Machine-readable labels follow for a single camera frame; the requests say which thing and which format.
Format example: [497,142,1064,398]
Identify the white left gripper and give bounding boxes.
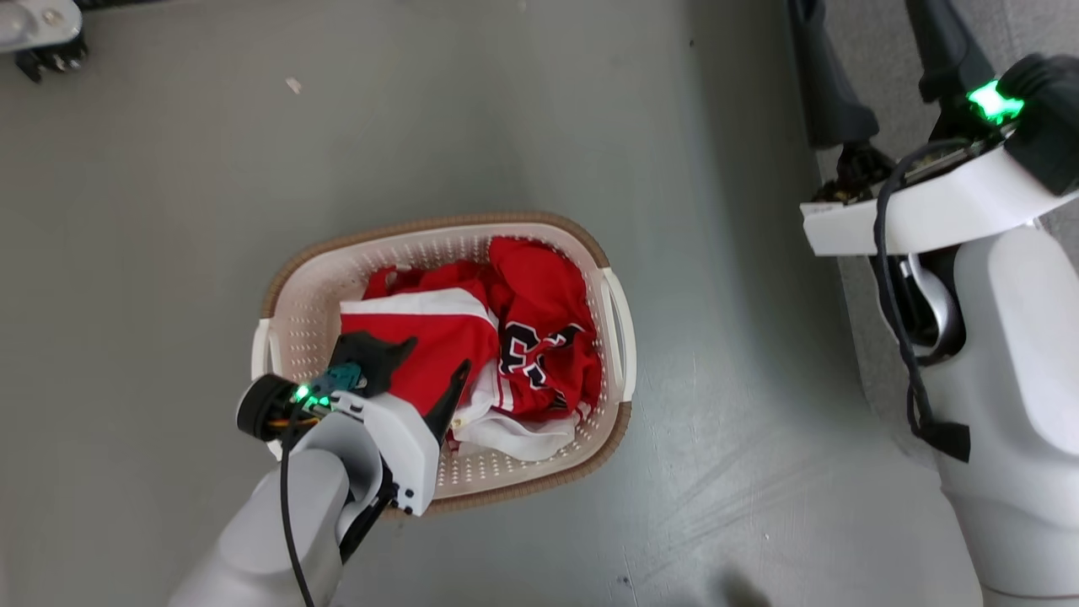
[320,336,473,517]

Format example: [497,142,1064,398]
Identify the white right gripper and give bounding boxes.
[788,0,1079,258]

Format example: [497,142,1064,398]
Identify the red basketball jersey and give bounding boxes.
[340,236,604,462]

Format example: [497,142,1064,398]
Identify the white perforated laundry basket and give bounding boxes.
[251,211,637,517]

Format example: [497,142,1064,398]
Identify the grey fabric sofa seat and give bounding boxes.
[784,0,1079,473]

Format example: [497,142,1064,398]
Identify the black furniture caster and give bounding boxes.
[14,35,89,83]

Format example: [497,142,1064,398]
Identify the grey metal furniture leg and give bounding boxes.
[0,0,85,55]

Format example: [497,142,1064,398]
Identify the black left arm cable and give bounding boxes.
[278,395,319,607]

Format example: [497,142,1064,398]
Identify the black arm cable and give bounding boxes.
[872,139,972,465]
[278,395,319,607]

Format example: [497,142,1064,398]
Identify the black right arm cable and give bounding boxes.
[872,139,972,465]

